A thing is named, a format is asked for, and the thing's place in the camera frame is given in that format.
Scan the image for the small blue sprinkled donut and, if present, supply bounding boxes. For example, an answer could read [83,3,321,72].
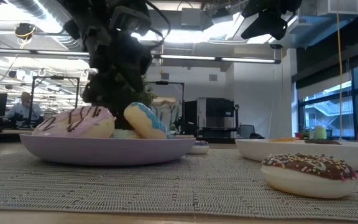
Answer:
[187,140,210,156]

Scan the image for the grey woven placemat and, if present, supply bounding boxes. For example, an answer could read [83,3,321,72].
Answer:
[0,148,358,222]

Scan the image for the black and white cabinet machine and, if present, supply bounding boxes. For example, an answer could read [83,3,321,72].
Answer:
[183,96,241,135]

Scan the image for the dark office chair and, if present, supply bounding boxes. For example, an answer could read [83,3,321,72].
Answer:
[238,124,265,139]

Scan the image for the pink donut with chocolate drizzle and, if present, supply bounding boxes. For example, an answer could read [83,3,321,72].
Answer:
[31,105,117,139]

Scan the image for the green artificial plant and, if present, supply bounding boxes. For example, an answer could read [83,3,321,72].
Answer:
[81,70,158,108]

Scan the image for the long ceiling light bar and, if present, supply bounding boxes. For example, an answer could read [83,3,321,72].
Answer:
[0,47,282,65]

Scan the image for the black camera stand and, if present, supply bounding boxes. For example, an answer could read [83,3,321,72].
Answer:
[155,80,185,125]

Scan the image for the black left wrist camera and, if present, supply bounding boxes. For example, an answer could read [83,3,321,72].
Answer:
[109,5,152,34]

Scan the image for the pale wall poster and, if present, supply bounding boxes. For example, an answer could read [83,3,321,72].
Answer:
[152,96,179,131]

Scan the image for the thin yellow cord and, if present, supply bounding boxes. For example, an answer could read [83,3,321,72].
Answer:
[335,12,344,141]

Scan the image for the small chocolate sprinkled donut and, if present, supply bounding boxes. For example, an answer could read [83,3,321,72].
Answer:
[260,152,358,199]

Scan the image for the purple plate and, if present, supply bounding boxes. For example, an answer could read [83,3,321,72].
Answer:
[19,133,196,166]

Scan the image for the mint green iced donut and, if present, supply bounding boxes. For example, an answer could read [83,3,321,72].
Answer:
[109,128,142,140]

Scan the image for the black gantry frame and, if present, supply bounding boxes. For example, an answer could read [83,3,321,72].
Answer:
[29,75,81,125]

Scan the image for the person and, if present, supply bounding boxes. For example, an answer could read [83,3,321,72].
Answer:
[6,91,43,121]

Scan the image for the black ceiling cable reel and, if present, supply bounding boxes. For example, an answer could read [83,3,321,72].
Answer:
[14,22,37,40]

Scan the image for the light blue iced donut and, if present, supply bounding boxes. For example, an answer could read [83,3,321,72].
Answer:
[123,101,168,140]

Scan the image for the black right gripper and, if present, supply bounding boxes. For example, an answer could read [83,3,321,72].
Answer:
[241,0,303,40]

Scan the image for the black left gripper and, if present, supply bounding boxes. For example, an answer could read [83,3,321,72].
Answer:
[82,27,154,93]

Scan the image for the black plant pot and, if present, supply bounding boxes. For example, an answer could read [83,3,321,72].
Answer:
[112,105,129,131]

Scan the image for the white plate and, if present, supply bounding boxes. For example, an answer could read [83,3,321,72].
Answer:
[234,138,358,172]

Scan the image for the green cup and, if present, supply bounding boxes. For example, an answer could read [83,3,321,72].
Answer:
[314,125,328,140]

